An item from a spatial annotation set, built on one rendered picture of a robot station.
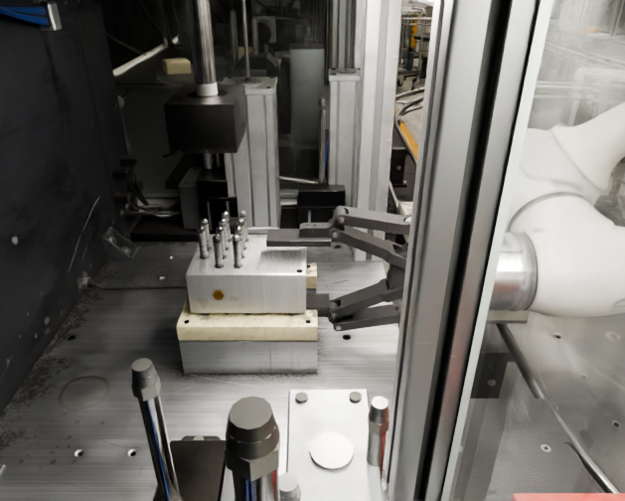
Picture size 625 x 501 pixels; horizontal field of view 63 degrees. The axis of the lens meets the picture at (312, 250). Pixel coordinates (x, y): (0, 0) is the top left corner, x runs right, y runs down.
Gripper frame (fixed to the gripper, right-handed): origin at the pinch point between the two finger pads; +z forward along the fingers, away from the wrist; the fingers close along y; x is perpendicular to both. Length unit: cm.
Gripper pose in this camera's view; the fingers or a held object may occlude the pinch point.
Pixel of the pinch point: (291, 271)
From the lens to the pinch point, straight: 58.0
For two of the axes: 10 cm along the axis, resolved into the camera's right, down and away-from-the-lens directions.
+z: -10.0, 0.0, 0.0
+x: 0.0, 4.7, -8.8
